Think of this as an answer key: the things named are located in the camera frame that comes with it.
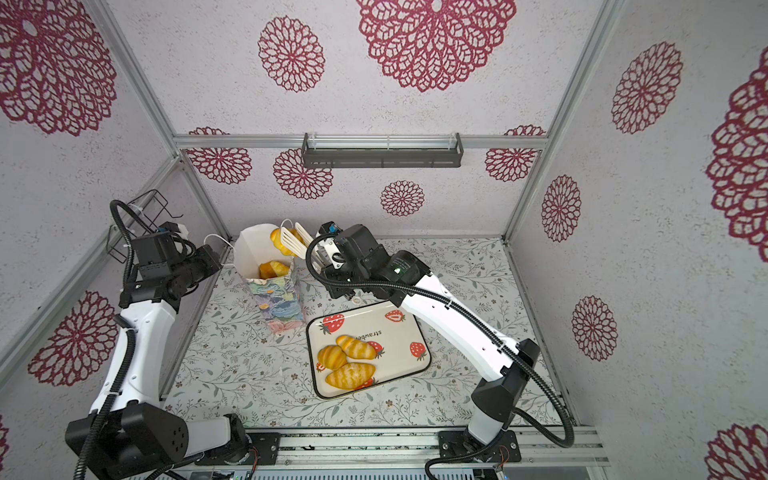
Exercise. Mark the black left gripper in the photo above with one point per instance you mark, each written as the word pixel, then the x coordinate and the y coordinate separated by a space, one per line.
pixel 210 259

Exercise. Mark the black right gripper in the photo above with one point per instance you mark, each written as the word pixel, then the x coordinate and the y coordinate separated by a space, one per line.
pixel 334 284

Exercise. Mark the cream slotted tongs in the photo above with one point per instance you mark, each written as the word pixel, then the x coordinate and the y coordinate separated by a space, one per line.
pixel 303 234

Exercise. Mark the orange croissant bread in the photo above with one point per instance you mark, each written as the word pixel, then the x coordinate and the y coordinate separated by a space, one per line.
pixel 273 269

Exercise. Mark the floral paper bag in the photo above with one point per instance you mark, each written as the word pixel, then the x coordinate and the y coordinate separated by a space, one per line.
pixel 277 299

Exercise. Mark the round yellow bun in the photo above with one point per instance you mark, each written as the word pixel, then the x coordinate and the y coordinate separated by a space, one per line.
pixel 331 357
pixel 278 239

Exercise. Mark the striped roll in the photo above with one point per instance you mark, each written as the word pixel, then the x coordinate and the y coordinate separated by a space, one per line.
pixel 355 348

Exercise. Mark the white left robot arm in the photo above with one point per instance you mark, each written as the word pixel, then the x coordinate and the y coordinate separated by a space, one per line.
pixel 128 431

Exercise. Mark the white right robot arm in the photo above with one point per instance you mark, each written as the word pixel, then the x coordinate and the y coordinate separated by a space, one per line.
pixel 505 365

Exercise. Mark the white strawberry tray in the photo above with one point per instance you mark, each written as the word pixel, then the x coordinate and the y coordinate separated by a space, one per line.
pixel 401 348

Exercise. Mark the large oval striped loaf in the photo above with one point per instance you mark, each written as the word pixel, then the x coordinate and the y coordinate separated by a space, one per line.
pixel 351 376

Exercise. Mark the black wire basket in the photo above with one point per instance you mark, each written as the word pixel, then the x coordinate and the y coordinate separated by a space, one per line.
pixel 149 208

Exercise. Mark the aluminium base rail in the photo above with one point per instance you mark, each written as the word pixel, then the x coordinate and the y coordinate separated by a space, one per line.
pixel 417 453

